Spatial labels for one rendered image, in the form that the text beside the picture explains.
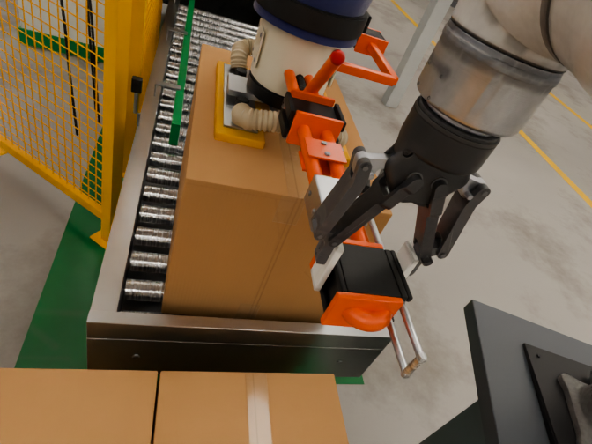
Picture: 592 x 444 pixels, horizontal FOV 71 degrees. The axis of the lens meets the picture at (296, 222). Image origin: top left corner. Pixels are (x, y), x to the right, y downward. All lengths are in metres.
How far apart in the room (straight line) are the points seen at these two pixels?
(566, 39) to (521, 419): 0.82
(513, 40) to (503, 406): 0.77
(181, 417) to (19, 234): 1.22
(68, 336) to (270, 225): 1.01
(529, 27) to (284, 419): 0.83
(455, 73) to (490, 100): 0.03
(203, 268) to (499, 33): 0.71
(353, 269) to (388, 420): 1.33
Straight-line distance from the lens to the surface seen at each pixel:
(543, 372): 1.09
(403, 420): 1.77
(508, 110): 0.33
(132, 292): 1.06
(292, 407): 0.97
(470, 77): 0.32
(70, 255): 1.85
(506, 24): 0.30
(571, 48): 0.25
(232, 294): 0.95
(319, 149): 0.62
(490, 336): 1.07
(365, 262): 0.45
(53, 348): 1.61
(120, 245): 1.07
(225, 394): 0.95
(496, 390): 0.98
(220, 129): 0.83
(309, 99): 0.75
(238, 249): 0.84
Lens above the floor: 1.39
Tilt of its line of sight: 39 degrees down
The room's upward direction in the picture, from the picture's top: 24 degrees clockwise
